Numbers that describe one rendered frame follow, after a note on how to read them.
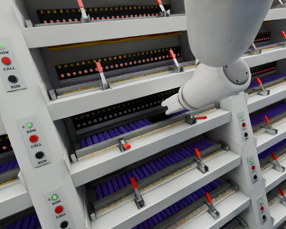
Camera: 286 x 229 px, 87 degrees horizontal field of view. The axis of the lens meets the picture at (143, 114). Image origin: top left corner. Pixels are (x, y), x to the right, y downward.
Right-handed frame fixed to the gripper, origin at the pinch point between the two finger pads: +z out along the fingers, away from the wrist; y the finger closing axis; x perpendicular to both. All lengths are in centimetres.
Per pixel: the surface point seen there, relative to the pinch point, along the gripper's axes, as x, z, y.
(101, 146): 4.5, -2.6, 27.7
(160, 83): -8.3, -9.4, 4.3
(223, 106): 5.6, -3.0, -22.8
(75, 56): -31.9, 4.6, 26.9
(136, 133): 4.5, -2.3, 15.5
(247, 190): 42.1, 2.8, -22.9
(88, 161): 7.5, -4.3, 32.3
